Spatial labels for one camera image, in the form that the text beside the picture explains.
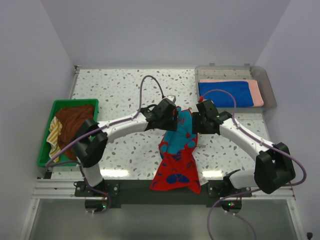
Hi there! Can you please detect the blue towel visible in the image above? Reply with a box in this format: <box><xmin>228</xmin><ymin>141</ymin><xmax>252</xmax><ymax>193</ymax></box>
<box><xmin>198</xmin><ymin>81</ymin><xmax>254</xmax><ymax>108</ymax></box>

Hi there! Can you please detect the pink towel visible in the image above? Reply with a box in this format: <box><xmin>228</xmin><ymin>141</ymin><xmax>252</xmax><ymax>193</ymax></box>
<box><xmin>198</xmin><ymin>79</ymin><xmax>264</xmax><ymax>107</ymax></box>

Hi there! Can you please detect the red patterned towel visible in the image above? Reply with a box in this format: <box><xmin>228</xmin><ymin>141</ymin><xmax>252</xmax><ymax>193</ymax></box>
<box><xmin>149</xmin><ymin>107</ymin><xmax>201</xmax><ymax>195</ymax></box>

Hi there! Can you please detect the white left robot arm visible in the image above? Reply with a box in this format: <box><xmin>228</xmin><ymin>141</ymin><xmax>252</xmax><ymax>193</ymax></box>
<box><xmin>71</xmin><ymin>95</ymin><xmax>178</xmax><ymax>197</ymax></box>

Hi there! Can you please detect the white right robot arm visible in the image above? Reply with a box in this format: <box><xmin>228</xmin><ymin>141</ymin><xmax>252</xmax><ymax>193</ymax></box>
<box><xmin>191</xmin><ymin>100</ymin><xmax>296</xmax><ymax>197</ymax></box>

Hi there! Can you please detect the clear plastic container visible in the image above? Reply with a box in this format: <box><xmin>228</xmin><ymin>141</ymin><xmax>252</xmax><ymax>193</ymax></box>
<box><xmin>194</xmin><ymin>64</ymin><xmax>277</xmax><ymax>113</ymax></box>

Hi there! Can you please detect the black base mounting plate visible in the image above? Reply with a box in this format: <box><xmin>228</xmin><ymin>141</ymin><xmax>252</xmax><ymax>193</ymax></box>
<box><xmin>73</xmin><ymin>180</ymin><xmax>246</xmax><ymax>213</ymax></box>

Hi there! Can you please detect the brown towel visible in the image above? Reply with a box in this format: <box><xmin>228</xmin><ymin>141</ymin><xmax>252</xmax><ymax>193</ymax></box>
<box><xmin>55</xmin><ymin>104</ymin><xmax>95</xmax><ymax>150</ymax></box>

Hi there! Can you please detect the yellow striped towel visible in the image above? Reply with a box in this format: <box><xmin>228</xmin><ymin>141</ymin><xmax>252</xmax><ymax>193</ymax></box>
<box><xmin>46</xmin><ymin>116</ymin><xmax>63</xmax><ymax>158</ymax></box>

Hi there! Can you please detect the green plastic bin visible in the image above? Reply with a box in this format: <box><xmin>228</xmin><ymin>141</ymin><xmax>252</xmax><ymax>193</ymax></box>
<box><xmin>37</xmin><ymin>98</ymin><xmax>99</xmax><ymax>168</ymax></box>

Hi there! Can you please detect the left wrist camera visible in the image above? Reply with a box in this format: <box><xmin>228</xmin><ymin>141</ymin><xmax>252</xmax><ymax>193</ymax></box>
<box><xmin>165</xmin><ymin>95</ymin><xmax>176</xmax><ymax>103</ymax></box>

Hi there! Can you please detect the aluminium frame rail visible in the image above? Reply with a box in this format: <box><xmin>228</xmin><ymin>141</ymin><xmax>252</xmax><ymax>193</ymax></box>
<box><xmin>31</xmin><ymin>65</ymin><xmax>297</xmax><ymax>201</ymax></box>

